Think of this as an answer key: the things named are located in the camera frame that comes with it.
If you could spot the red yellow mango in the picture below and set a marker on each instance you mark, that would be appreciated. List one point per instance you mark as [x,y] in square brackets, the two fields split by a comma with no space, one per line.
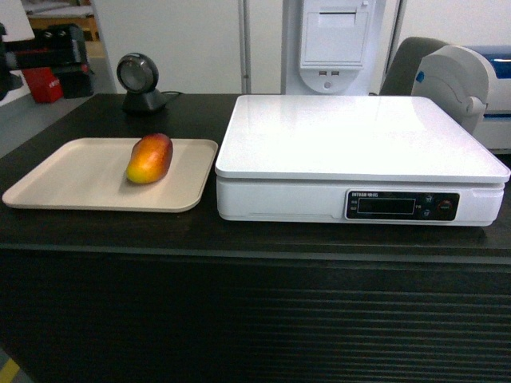
[150,159]

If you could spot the white checkout scale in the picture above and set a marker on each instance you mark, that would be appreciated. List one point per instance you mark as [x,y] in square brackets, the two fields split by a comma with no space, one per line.
[339,159]

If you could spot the black checkout counter cabinet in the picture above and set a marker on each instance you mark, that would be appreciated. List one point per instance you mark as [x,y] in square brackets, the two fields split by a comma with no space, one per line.
[105,296]

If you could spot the white receipt printer kiosk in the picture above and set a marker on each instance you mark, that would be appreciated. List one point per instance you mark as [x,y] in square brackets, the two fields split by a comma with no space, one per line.
[335,47]

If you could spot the beige plastic tray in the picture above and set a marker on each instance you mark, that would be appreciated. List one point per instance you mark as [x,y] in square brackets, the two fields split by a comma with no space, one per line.
[89,174]

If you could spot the black round barcode scanner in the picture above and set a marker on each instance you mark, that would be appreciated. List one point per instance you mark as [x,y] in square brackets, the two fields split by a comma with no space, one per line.
[139,76]

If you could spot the grey office chair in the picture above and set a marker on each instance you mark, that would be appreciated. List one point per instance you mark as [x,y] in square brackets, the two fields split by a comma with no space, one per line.
[400,77]

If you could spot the red fire extinguisher box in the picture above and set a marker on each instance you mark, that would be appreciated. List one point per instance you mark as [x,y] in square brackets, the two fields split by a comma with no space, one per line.
[44,86]

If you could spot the grey white label printer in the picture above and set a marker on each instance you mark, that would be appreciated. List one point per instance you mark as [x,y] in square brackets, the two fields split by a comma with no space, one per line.
[472,85]

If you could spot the black equipment stack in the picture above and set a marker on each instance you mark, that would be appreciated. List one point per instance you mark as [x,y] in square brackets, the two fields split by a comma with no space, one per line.
[60,48]

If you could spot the white vertical partition post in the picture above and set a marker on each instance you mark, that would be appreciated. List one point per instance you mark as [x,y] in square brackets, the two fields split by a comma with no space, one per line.
[245,48]

